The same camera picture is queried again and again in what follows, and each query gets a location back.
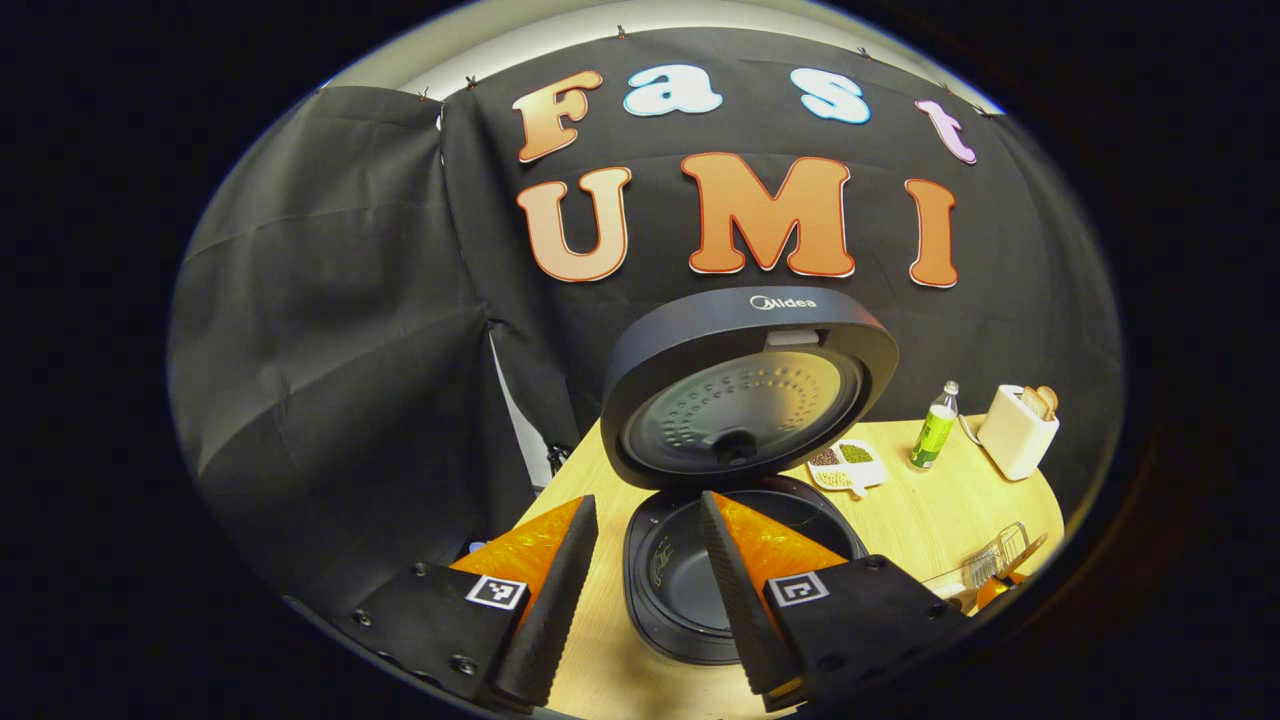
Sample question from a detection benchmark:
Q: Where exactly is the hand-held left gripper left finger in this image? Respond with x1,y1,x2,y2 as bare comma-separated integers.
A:
335,495,599,713

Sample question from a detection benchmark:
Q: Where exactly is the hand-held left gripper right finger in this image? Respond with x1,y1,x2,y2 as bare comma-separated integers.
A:
700,490,969,713

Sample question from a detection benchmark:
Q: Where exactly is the wire chopstick holder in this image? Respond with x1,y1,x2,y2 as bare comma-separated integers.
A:
960,522,1031,591

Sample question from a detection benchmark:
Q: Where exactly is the black rice cooker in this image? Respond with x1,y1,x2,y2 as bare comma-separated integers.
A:
600,285,901,666

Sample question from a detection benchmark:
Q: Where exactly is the white toaster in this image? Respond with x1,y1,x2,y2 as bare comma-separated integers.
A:
977,385,1061,482

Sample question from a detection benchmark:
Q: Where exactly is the green label plastic bottle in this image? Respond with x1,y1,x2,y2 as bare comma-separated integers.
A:
908,380,961,471

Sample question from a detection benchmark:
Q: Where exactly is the white divided bean dish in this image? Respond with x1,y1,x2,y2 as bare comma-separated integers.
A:
806,439,889,498

